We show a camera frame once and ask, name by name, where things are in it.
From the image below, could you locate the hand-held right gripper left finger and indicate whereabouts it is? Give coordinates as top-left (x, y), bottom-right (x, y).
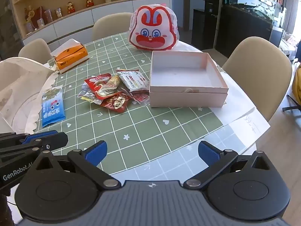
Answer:
top-left (25, 140), bottom-right (120, 190)

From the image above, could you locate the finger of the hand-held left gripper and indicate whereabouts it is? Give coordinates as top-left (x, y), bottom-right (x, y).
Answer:
top-left (0, 131), bottom-right (69, 150)
top-left (0, 143), bottom-right (47, 163)

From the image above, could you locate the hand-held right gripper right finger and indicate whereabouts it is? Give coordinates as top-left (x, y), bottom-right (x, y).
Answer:
top-left (183, 140), bottom-right (273, 190)

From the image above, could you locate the blue snack packet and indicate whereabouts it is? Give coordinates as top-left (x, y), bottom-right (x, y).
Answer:
top-left (42, 87), bottom-right (65, 128)

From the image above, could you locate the dark red gold-print packet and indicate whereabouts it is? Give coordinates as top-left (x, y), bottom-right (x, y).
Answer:
top-left (101, 93), bottom-right (132, 113)

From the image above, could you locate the small yellow candy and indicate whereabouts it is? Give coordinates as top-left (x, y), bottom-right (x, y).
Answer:
top-left (78, 91), bottom-right (104, 104)

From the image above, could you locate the pink cardboard box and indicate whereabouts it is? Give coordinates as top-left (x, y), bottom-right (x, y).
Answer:
top-left (149, 50), bottom-right (229, 108)

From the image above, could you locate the large red snack packet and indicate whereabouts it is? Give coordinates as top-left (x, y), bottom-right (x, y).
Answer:
top-left (84, 73), bottom-right (118, 100)

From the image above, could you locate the golden snack bar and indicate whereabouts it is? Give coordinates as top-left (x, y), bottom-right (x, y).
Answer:
top-left (105, 75), bottom-right (121, 90)

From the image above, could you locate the white green snack packet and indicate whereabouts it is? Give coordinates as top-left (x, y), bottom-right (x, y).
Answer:
top-left (117, 69), bottom-right (150, 92)

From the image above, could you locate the orange tissue box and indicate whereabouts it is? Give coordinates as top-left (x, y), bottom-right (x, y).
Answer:
top-left (50, 38), bottom-right (89, 74)

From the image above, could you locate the beige chair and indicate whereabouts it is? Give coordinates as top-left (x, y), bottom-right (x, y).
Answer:
top-left (221, 36), bottom-right (293, 123)
top-left (18, 38), bottom-right (52, 64)
top-left (91, 12), bottom-right (139, 41)

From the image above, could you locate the yellow plush toy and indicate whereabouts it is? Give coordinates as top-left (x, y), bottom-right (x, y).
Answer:
top-left (292, 64), bottom-right (301, 104)

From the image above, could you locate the black cabinet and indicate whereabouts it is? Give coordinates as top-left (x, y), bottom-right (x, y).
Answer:
top-left (191, 8), bottom-right (218, 51)

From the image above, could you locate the gold ornament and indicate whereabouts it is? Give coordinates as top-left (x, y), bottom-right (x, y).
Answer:
top-left (24, 5), bottom-right (36, 32)

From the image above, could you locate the black fish tank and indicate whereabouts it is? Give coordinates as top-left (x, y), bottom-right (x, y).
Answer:
top-left (215, 0), bottom-right (275, 58)

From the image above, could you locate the red white rabbit bag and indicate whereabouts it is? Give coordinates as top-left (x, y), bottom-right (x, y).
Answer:
top-left (128, 3), bottom-right (179, 51)

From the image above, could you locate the black appliance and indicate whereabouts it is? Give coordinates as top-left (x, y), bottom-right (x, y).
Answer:
top-left (202, 0), bottom-right (220, 17)

